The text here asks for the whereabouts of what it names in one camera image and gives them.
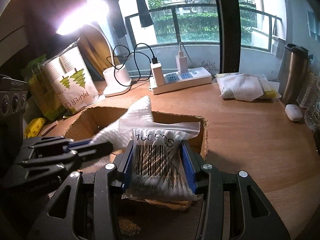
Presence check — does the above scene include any cotton swab bag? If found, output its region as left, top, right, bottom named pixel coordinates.
left=126, top=122, right=200, bottom=201

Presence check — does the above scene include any white towel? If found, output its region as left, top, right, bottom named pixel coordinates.
left=82, top=95, right=161, bottom=170

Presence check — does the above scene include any pink folding knife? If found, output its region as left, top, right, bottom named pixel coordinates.
left=40, top=121, right=59, bottom=137

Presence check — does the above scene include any open cardboard box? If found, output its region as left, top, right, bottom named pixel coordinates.
left=65, top=106, right=206, bottom=205

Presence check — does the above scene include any yellow packet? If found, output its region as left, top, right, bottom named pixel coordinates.
left=24, top=118, right=47, bottom=139

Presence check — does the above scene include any brown scrubbing sponge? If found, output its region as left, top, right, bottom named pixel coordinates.
left=118, top=217, right=141, bottom=236

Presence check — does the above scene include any paper cup package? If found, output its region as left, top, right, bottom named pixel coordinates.
left=42, top=42, right=99, bottom=113

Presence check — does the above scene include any green plastic bag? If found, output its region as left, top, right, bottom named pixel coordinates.
left=21, top=54, right=66, bottom=121

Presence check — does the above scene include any black audio device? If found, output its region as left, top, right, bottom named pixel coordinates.
left=0, top=75, right=29, bottom=120

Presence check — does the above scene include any white earbud case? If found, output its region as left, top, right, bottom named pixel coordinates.
left=285, top=104, right=303, bottom=122

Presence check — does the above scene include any large white charger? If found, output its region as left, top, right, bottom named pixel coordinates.
left=150, top=62, right=165, bottom=87

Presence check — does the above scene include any clear water bottle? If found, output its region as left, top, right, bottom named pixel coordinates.
left=304, top=79, right=319, bottom=130

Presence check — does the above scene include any white wipes pack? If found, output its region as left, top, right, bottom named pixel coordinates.
left=216, top=73, right=281, bottom=102

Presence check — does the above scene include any white power strip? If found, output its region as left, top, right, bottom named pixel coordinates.
left=149, top=67, right=212, bottom=95

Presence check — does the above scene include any white desk lamp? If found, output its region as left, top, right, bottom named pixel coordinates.
left=56, top=0, right=131, bottom=97

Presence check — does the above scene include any small white charger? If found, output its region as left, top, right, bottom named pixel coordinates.
left=176, top=51, right=188, bottom=74

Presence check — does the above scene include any steel travel mug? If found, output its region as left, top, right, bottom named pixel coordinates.
left=278, top=43, right=309, bottom=105

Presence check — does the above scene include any black balcony railing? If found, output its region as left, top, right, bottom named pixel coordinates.
left=125, top=3, right=282, bottom=52

